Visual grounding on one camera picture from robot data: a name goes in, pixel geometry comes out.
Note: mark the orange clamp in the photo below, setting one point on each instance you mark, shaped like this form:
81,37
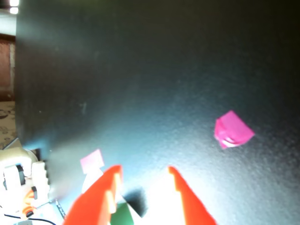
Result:
28,199

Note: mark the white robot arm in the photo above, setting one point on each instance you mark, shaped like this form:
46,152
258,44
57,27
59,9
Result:
14,161

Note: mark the striped table sticker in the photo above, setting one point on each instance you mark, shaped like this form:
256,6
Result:
61,209

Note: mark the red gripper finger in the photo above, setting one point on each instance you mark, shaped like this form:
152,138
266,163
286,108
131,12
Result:
194,211
93,206

